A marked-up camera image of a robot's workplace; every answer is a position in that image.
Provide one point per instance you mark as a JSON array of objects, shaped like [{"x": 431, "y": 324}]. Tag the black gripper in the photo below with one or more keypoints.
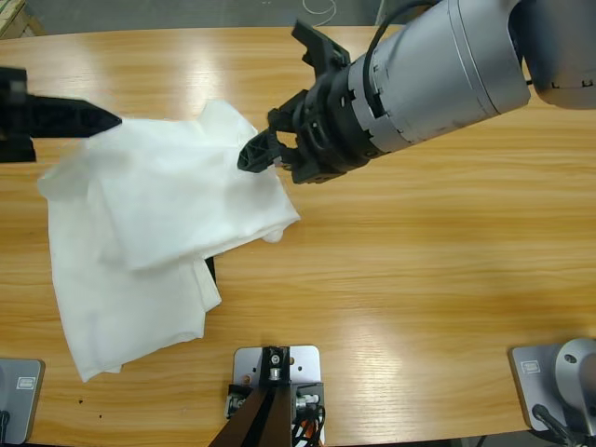
[
  {"x": 14, "y": 116},
  {"x": 330, "y": 135}
]

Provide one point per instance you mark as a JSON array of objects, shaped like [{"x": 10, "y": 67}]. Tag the white printed t-shirt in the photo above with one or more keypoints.
[{"x": 177, "y": 186}]

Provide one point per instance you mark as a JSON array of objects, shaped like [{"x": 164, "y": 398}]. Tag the black garment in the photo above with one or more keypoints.
[{"x": 212, "y": 270}]

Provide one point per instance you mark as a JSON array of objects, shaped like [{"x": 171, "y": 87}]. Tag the white garment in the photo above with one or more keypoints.
[{"x": 116, "y": 316}]

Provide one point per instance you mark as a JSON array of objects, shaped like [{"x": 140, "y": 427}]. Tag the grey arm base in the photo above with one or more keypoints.
[
  {"x": 23, "y": 410},
  {"x": 535, "y": 386}
]

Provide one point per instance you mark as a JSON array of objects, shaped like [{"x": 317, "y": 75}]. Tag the wooden crate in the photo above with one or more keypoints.
[{"x": 16, "y": 16}]

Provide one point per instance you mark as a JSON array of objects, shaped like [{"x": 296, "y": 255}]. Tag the black clamp block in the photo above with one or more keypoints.
[
  {"x": 236, "y": 398},
  {"x": 313, "y": 388}
]

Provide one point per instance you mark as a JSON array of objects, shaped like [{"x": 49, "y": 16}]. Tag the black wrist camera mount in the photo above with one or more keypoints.
[{"x": 321, "y": 44}]

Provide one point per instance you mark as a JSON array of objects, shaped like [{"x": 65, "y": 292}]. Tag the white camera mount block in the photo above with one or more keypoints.
[{"x": 307, "y": 365}]

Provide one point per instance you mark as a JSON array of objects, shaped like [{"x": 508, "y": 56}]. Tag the dark camera post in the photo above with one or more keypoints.
[{"x": 265, "y": 419}]

